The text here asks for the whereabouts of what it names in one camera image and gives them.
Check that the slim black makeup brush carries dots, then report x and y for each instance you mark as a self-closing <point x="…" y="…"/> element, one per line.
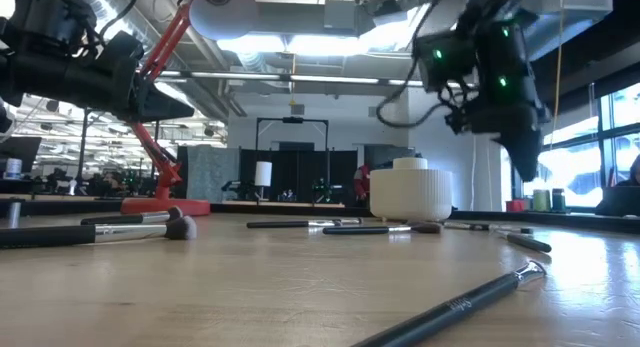
<point x="530" y="243"/>

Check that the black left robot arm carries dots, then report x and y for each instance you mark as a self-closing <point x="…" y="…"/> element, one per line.
<point x="35" y="72"/>

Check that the white cup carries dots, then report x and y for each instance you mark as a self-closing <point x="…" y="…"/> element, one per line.
<point x="13" y="168"/>

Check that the grey ceiling vent box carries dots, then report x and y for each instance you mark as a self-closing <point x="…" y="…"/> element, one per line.
<point x="340" y="14"/>

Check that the large black powder brush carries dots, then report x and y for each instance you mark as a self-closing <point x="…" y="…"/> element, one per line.
<point x="50" y="235"/>

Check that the white ribbed round container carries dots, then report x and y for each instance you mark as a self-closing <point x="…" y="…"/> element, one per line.
<point x="410" y="192"/>

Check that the white floor lamp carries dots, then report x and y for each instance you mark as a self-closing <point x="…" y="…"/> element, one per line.
<point x="263" y="173"/>

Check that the black makeup brush fluffy head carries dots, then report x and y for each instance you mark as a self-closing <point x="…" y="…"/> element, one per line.
<point x="115" y="219"/>

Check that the black computer monitor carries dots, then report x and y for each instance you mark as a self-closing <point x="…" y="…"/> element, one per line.
<point x="20" y="148"/>

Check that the red desk lamp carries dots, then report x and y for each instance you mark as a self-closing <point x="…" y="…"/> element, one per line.
<point x="165" y="206"/>

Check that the red box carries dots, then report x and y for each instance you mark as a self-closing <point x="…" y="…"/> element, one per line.
<point x="515" y="206"/>

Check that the long black makeup brush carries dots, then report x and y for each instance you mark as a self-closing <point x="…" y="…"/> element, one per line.
<point x="450" y="307"/>

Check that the person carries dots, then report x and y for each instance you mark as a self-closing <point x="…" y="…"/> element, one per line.
<point x="636" y="172"/>
<point x="361" y="183"/>

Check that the black fan makeup brush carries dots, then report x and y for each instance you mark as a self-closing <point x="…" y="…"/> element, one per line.
<point x="355" y="230"/>

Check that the small black silver brush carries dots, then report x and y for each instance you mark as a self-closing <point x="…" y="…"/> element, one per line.
<point x="480" y="227"/>

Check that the long ceiling light bar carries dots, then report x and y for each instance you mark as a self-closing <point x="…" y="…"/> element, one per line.
<point x="300" y="78"/>

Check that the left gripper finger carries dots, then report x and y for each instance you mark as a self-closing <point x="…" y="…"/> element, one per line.
<point x="155" y="115"/>
<point x="160" y="101"/>

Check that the dark cup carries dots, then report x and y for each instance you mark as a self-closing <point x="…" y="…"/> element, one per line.
<point x="558" y="200"/>

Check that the green cup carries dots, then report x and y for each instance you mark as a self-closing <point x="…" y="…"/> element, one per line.
<point x="541" y="200"/>

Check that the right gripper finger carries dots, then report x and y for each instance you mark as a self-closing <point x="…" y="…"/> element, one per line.
<point x="515" y="152"/>
<point x="533" y="157"/>

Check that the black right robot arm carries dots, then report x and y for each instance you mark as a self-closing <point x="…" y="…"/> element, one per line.
<point x="505" y="52"/>

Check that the black gantry frame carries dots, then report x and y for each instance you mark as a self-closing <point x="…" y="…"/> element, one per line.
<point x="292" y="120"/>

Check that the black brush silver ferrule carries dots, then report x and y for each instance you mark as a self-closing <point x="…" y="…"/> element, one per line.
<point x="275" y="224"/>

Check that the grey metal post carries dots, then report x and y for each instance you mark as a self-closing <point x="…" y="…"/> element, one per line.
<point x="14" y="213"/>

